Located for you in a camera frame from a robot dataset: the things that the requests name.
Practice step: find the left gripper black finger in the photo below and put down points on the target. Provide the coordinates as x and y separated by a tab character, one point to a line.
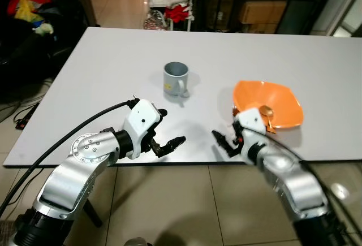
160	113
174	145

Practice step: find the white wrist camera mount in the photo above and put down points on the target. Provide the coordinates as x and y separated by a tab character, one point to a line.
141	121
251	124

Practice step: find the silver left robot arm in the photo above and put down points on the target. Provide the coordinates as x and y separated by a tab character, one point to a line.
73	172

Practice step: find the brown cardboard box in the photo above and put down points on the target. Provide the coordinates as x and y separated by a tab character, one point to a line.
263	13

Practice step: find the red and yellow toy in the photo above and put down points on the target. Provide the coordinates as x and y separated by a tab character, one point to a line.
28	11

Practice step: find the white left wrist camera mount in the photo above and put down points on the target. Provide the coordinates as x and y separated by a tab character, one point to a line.
141	121

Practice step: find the red cloth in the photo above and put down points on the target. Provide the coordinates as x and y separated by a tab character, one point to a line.
178	13

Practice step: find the gold spoon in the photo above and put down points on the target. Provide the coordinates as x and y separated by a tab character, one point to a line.
266	111

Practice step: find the black table leg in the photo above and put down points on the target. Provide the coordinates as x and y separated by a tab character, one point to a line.
93	215

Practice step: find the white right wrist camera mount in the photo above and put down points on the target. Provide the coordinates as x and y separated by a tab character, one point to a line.
251	124

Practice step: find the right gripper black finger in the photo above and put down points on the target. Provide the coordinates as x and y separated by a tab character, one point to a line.
222	145
233	126

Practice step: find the black shelf unit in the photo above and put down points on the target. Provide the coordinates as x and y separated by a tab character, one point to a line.
305	3

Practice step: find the orange plastic bowl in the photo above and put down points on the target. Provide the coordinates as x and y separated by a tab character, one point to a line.
283	102

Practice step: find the grey mug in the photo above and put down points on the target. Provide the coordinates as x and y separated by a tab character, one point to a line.
174	82

